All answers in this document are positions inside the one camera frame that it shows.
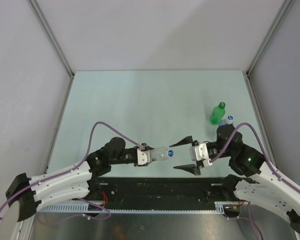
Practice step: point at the left aluminium frame post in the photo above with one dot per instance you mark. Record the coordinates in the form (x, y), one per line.
(38, 13)

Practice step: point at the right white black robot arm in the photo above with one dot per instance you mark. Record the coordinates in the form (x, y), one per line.
(257, 181)

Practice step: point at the green bottle cap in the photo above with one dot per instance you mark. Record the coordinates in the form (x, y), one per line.
(222, 104)

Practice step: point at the aluminium frame post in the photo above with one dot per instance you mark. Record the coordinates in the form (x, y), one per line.
(38, 13)
(270, 34)

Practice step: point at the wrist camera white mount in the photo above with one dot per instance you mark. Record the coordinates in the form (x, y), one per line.
(199, 153)
(143, 157)

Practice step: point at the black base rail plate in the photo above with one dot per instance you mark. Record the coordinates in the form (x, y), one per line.
(165, 193)

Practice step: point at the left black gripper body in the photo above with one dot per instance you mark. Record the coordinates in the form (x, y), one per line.
(144, 144)

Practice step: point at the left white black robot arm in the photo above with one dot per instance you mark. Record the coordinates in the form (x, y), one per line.
(77, 181)

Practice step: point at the white bottle cap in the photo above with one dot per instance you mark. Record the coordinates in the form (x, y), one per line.
(169, 153)
(230, 118)

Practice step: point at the right aluminium frame post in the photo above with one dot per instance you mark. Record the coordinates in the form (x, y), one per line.
(270, 34)

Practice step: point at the green plastic bottle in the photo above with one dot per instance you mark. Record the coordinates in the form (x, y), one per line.
(217, 115)

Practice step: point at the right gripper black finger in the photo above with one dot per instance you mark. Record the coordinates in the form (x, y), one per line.
(190, 168)
(185, 141)

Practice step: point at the grey slotted cable duct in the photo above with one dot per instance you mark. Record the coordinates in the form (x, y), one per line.
(80, 207)

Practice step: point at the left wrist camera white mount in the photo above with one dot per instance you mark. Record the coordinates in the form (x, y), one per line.
(143, 157)

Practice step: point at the clear unlabelled plastic bottle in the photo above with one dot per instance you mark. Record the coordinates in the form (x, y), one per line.
(159, 154)

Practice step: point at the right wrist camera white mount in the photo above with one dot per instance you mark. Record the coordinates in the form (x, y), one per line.
(199, 153)

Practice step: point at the clear bottle with blue label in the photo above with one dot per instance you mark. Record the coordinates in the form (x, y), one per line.
(225, 122)

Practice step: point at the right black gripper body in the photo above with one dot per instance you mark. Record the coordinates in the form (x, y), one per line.
(198, 163)

